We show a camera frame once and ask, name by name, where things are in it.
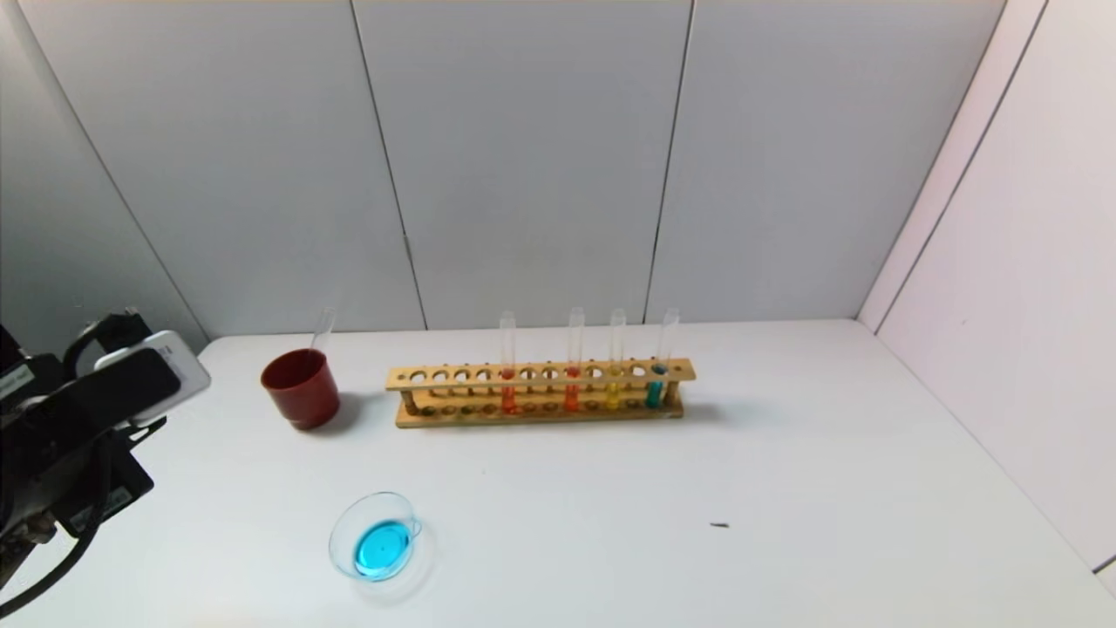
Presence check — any glass test tube yellow liquid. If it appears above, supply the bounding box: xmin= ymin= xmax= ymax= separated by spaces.
xmin=604 ymin=308 xmax=628 ymax=412

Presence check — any dark red plastic cup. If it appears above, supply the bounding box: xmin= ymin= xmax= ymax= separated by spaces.
xmin=260 ymin=348 xmax=342 ymax=432

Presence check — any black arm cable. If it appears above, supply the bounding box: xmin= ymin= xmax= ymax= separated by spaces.
xmin=0 ymin=436 xmax=116 ymax=617

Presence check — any glass test tube teal liquid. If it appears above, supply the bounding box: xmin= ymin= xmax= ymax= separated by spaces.
xmin=643 ymin=307 xmax=681 ymax=411

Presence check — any clear glass dish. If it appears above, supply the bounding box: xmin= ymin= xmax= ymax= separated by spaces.
xmin=328 ymin=491 xmax=440 ymax=604

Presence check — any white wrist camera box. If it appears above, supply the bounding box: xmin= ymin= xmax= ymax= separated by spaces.
xmin=65 ymin=330 xmax=213 ymax=430

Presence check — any wooden test tube rack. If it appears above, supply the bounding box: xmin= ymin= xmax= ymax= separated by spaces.
xmin=385 ymin=358 xmax=698 ymax=429

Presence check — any glass test tube orange liquid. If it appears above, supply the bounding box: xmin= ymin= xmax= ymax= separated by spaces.
xmin=499 ymin=311 xmax=519 ymax=416
xmin=563 ymin=307 xmax=586 ymax=414

